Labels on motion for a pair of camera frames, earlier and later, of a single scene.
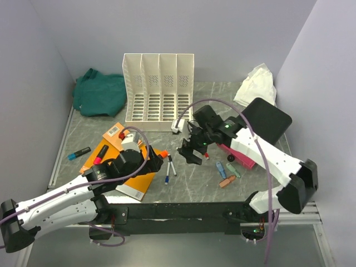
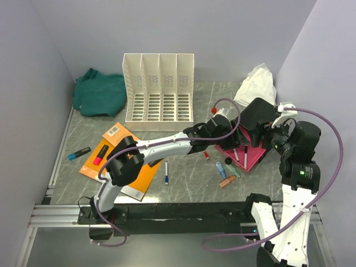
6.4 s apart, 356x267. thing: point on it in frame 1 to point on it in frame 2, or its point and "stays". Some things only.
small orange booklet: (112, 136) stays
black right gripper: (187, 148) to (265, 128)
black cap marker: (171, 162) to (236, 154)
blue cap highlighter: (73, 156) stays
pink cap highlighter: (101, 153) stays
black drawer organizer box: (266, 122) stays
